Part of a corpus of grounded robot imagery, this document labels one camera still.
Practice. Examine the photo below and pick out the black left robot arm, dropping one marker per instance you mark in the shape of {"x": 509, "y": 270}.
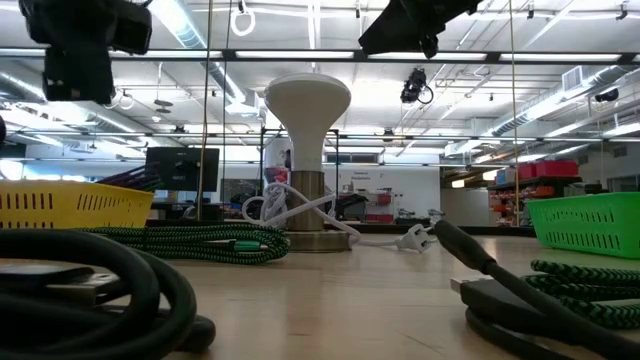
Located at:
{"x": 75, "y": 22}

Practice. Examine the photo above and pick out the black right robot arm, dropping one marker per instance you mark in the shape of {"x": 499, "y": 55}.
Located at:
{"x": 410, "y": 25}

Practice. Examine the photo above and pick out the black monitor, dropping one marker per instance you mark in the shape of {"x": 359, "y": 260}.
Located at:
{"x": 182, "y": 170}

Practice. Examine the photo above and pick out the yellow plastic basket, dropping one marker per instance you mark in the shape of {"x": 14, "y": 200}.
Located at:
{"x": 62, "y": 216}

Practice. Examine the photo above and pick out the black bar with light panels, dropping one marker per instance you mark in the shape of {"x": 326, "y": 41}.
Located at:
{"x": 230, "y": 54}

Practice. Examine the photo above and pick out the white bulb lamp metal base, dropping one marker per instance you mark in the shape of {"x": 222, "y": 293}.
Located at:
{"x": 306, "y": 115}

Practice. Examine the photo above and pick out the black storage shelf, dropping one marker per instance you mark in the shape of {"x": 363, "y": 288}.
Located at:
{"x": 530, "y": 181}

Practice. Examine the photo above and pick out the red storage bins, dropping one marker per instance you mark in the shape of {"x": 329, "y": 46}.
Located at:
{"x": 555, "y": 169}

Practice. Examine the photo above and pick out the green plastic basket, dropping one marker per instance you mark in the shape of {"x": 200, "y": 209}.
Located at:
{"x": 590, "y": 202}

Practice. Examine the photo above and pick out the silver ceiling duct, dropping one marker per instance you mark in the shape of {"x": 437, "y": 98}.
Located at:
{"x": 20, "y": 87}
{"x": 600, "y": 80}

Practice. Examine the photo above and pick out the small red wall bins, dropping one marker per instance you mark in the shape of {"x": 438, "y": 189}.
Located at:
{"x": 384, "y": 199}

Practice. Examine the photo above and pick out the black ceiling-hung camera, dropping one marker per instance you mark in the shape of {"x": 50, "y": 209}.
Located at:
{"x": 414, "y": 85}

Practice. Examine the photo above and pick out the small black ceiling camera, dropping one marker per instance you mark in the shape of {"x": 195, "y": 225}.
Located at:
{"x": 607, "y": 95}

